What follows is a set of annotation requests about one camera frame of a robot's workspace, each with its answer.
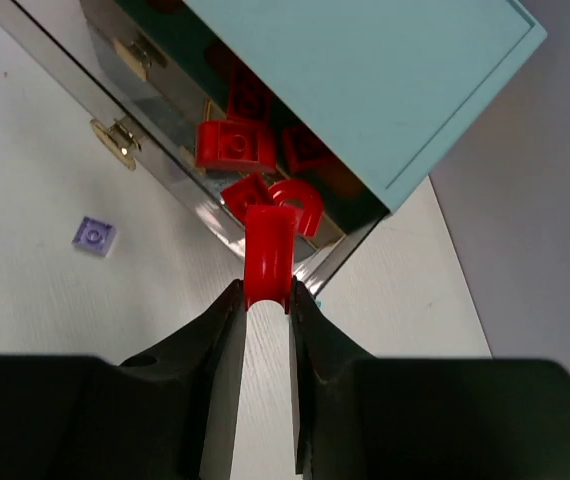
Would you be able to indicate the transparent top drawer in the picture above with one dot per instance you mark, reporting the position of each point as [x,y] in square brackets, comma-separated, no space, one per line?
[149,73]

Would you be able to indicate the purple lego brick left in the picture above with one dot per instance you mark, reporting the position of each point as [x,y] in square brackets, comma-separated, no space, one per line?
[94,236]

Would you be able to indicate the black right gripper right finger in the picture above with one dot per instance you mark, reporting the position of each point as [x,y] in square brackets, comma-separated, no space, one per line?
[326,425]

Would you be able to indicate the small red lego piece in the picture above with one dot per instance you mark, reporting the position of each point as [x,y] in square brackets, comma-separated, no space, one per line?
[304,151]

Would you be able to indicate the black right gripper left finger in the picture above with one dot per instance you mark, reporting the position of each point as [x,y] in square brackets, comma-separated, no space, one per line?
[197,372]

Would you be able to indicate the teal drawer cabinet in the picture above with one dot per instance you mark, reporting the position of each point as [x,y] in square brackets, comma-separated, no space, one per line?
[387,86]

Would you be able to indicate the red rectangular lego brick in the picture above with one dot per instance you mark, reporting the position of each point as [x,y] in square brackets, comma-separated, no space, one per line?
[249,99]

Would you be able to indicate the red sloped lego brick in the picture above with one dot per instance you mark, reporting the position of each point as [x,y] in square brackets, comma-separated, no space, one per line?
[269,255]

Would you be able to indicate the red arch lego piece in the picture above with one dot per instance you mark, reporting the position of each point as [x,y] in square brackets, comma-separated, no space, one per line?
[305,200]

